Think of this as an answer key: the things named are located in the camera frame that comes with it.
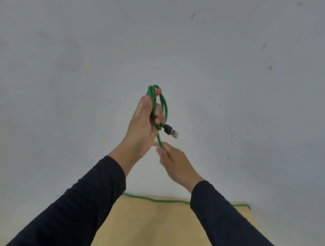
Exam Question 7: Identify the person's right hand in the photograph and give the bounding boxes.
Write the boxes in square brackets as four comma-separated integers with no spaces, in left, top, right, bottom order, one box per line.
[150,141,207,194]

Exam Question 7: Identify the person's left hand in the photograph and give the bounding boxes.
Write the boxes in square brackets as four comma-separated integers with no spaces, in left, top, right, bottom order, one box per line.
[120,86,167,164]

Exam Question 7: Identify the green cable with black connector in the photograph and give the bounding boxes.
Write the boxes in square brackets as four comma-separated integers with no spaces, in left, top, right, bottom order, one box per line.
[121,83,258,211]

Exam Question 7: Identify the person's left forearm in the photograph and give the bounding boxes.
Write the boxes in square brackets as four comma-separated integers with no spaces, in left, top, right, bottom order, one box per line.
[6,138,143,246]

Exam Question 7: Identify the person's right forearm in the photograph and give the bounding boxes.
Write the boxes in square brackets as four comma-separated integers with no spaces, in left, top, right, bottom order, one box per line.
[181,175,299,246]

